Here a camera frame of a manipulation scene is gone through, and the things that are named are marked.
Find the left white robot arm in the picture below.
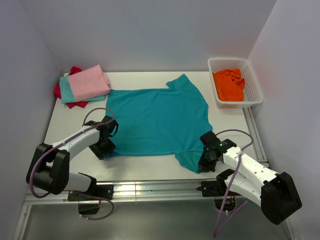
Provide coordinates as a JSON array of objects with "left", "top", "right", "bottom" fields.
[{"left": 26, "top": 126, "right": 117, "bottom": 200}]

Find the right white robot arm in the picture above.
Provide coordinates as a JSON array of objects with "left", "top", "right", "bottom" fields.
[{"left": 197, "top": 147, "right": 302, "bottom": 225}]

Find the folded light teal t shirt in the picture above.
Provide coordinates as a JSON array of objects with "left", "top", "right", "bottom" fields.
[{"left": 59, "top": 76, "right": 106, "bottom": 104}]

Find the folded pink t shirt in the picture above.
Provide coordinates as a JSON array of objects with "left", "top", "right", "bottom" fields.
[{"left": 67, "top": 65, "right": 111, "bottom": 102}]

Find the orange crumpled t shirt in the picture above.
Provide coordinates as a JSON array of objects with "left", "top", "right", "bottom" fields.
[{"left": 212, "top": 68, "right": 246, "bottom": 102}]

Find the white plastic basket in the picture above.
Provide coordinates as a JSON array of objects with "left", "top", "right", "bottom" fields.
[{"left": 207, "top": 57, "right": 263, "bottom": 109}]

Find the folded red t shirt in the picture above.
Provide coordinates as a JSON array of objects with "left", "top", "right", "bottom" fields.
[{"left": 53, "top": 66, "right": 89, "bottom": 109}]

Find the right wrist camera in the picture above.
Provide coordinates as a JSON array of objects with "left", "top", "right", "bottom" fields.
[{"left": 199, "top": 131, "right": 237, "bottom": 154}]

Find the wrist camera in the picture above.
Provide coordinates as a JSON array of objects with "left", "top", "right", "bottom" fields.
[
  {"left": 199, "top": 131, "right": 237, "bottom": 154},
  {"left": 84, "top": 115, "right": 119, "bottom": 139}
]

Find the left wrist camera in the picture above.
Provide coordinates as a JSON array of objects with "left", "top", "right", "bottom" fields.
[{"left": 84, "top": 115, "right": 119, "bottom": 139}]

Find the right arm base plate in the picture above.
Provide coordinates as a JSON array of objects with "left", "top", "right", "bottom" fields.
[{"left": 196, "top": 180, "right": 227, "bottom": 198}]

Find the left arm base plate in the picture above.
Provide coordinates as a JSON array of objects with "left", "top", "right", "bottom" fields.
[{"left": 67, "top": 184, "right": 114, "bottom": 202}]

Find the aluminium mounting rail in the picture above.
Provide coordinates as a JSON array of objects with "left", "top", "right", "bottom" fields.
[{"left": 23, "top": 178, "right": 251, "bottom": 205}]

